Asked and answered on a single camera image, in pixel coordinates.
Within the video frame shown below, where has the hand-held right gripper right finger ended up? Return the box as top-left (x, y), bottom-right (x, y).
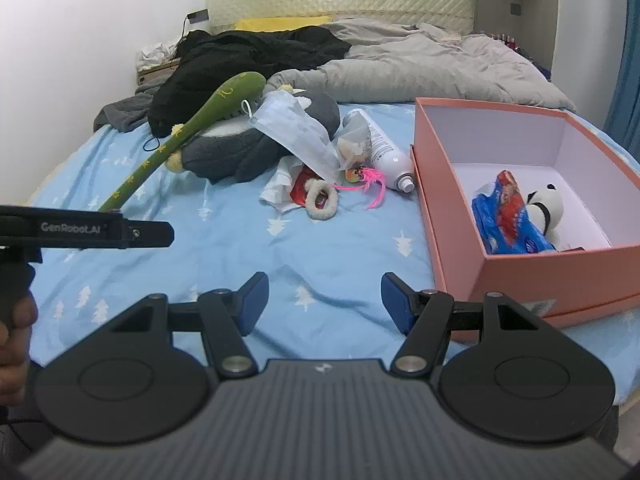
top-left (380, 271), bottom-right (543, 378)

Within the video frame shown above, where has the dark cloth bundle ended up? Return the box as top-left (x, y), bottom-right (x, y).
top-left (175, 29), bottom-right (213, 53)

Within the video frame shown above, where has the blue curtain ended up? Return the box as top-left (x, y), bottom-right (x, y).
top-left (602, 0), bottom-right (640, 161)

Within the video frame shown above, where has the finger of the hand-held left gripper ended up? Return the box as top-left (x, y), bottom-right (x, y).
top-left (125, 222), bottom-right (176, 250)

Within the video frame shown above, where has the red snack packet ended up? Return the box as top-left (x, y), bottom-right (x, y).
top-left (492, 170), bottom-right (528, 250)

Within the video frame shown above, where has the white spray bottle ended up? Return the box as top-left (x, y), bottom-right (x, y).
top-left (357, 109), bottom-right (417, 193)

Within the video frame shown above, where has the white crumpled cloth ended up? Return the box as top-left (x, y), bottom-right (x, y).
top-left (137, 41), bottom-right (178, 72)

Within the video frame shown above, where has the beige fluffy scrunchie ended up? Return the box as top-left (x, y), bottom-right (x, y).
top-left (305, 181), bottom-right (338, 221)

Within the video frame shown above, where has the grey duvet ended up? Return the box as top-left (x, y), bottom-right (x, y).
top-left (267, 17), bottom-right (576, 111)

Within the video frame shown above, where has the green plush stick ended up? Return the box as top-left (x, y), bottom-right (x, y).
top-left (97, 71), bottom-right (267, 213)

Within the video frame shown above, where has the pink feather toy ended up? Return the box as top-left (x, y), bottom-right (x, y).
top-left (332, 166), bottom-right (387, 211)

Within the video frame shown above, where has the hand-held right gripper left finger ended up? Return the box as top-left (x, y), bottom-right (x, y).
top-left (107, 271), bottom-right (271, 378)

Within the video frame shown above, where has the white wardrobe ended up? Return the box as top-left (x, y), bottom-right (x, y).
top-left (552, 0), bottom-right (630, 126)

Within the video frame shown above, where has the clear zip bag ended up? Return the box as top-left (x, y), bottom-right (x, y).
top-left (336, 110), bottom-right (373, 171)

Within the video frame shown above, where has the yellow pillow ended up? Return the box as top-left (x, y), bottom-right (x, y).
top-left (235, 15), bottom-right (333, 32)

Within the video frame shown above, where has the black clothing heap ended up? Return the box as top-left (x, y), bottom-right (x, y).
top-left (147, 25), bottom-right (353, 136)

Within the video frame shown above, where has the person's left hand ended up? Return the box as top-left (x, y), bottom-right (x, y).
top-left (0, 291), bottom-right (40, 406)

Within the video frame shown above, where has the pale blue face mask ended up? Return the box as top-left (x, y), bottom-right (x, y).
top-left (241, 91), bottom-right (338, 183)

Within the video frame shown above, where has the brown cardboard box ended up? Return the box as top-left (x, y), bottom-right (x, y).
top-left (136, 57), bottom-right (181, 86)

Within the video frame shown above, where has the pink cardboard box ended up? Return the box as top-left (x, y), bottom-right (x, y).
top-left (410, 96), bottom-right (640, 343)

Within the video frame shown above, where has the white tissue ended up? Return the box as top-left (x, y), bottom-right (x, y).
top-left (259, 156), bottom-right (306, 211)

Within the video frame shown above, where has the blue tissue pack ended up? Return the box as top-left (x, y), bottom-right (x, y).
top-left (471, 182), bottom-right (558, 256)

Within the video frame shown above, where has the red envelope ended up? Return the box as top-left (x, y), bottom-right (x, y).
top-left (289, 170), bottom-right (331, 208)

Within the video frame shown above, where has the grey penguin plush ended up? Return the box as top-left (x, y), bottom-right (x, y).
top-left (167, 82), bottom-right (342, 185)

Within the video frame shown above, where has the row of small bottles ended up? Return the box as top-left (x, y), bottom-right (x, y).
top-left (487, 31), bottom-right (523, 53)

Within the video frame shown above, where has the dark grey blanket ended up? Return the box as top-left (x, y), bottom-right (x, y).
top-left (93, 80), bottom-right (166, 133)

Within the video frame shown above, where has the panda plush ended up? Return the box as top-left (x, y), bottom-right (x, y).
top-left (522, 182), bottom-right (566, 238)

